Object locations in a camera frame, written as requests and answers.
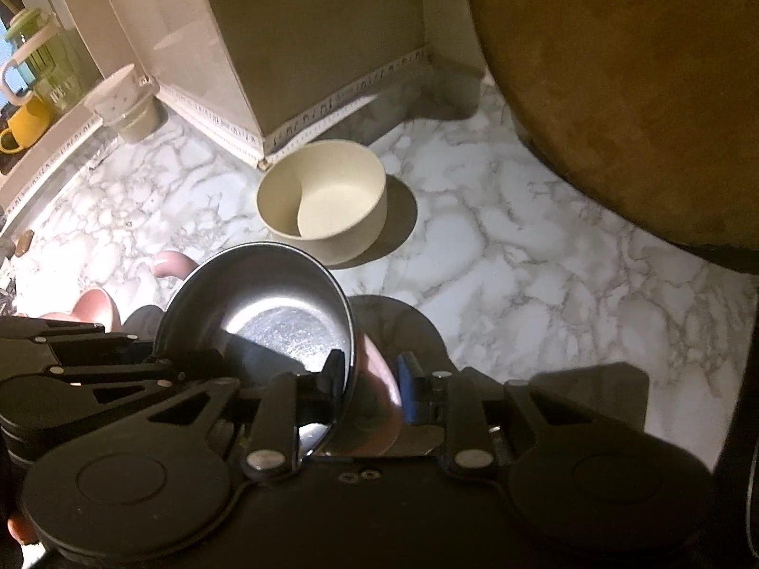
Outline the cream bowl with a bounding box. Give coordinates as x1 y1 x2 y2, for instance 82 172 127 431
256 139 389 266

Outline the white patterned sealing tape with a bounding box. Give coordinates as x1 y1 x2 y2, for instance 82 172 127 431
0 47 431 220

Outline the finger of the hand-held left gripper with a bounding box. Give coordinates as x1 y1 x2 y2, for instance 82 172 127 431
59 351 238 410
0 317 137 368

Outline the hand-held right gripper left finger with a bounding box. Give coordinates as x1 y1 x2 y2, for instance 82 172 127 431
142 349 348 470

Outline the green glass pitcher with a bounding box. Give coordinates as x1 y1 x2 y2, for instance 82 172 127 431
0 6 81 109

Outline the white floral bowl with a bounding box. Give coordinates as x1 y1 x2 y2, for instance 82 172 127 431
84 63 146 125

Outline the person's left hand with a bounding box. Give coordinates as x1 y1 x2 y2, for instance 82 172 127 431
7 513 39 546

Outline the round wooden cutting board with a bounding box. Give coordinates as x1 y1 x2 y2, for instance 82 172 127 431
467 0 759 276

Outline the yellow mug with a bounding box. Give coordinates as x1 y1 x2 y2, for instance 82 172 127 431
0 98 53 154

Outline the pink steel-lined bowl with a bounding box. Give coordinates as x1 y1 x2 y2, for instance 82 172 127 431
153 241 407 459

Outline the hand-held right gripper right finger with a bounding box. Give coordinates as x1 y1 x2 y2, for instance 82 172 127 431
397 352 585 469

